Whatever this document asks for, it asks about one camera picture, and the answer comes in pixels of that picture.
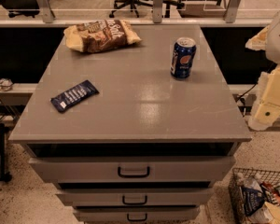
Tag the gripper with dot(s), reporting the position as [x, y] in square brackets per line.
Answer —
[279, 44]

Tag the blue pepsi can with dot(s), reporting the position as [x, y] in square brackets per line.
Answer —
[183, 55]

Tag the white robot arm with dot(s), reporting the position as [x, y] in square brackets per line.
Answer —
[272, 50]

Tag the red snack bag in basket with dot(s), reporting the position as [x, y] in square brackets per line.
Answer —
[271, 193]

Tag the blue snack bag in basket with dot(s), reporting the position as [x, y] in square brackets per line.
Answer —
[253, 200]

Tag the grey drawer cabinet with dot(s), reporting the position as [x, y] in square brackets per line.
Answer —
[141, 110]

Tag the middle grey drawer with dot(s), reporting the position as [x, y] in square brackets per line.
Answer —
[134, 197]

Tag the grey drawer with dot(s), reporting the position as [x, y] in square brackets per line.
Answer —
[136, 214]
[132, 169]
[134, 197]

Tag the yellow snack bag in basket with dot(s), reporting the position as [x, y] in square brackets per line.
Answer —
[272, 213]

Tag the black office chair centre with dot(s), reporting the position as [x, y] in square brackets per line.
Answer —
[131, 4]

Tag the bottom grey drawer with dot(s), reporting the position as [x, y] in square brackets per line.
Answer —
[136, 214]

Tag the brown chip bag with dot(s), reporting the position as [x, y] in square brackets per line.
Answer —
[101, 35]

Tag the dark blue snack bar wrapper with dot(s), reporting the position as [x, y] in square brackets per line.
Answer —
[75, 95]

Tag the top grey drawer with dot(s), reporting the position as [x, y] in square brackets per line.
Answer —
[132, 169]

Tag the glass railing with metal posts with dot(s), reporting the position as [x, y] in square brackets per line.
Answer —
[69, 12]

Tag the black stand leg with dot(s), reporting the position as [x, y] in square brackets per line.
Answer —
[4, 175]

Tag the wire basket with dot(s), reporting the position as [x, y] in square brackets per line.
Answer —
[250, 178]

